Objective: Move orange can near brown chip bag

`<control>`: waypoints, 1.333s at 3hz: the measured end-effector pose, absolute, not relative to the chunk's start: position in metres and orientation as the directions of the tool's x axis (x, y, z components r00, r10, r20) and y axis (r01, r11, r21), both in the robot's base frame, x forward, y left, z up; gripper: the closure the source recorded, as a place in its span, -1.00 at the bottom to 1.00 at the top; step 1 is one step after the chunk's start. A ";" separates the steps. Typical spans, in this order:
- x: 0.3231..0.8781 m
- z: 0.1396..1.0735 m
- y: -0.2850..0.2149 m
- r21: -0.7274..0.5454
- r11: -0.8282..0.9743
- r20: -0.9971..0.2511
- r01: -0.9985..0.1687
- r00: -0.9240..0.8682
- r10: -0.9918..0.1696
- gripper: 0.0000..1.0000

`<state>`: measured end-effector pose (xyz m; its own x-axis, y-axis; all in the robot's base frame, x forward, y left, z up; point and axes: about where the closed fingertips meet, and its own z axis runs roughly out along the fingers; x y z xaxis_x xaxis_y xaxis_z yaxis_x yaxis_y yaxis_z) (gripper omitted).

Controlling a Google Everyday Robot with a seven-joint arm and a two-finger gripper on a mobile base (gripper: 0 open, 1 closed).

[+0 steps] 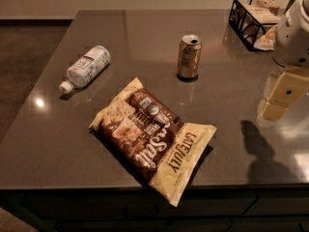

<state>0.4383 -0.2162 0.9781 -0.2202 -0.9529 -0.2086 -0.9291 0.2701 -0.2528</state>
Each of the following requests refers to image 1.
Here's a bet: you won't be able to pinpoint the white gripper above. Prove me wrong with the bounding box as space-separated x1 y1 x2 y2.
258 0 309 122

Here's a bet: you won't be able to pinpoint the orange soda can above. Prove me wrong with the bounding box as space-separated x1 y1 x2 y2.
177 34 202 79

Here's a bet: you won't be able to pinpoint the brown chip bag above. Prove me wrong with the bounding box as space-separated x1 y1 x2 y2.
90 78 216 207

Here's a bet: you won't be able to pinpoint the napkins in basket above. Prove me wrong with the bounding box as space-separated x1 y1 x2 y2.
241 0 281 51

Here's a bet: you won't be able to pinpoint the dark cabinet drawers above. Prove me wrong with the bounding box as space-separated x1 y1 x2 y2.
0 188 309 232

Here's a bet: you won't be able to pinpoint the white plastic bottle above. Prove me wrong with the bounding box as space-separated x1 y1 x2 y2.
59 45 111 94

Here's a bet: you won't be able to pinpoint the black wire basket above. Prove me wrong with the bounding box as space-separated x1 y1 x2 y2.
229 0 281 51

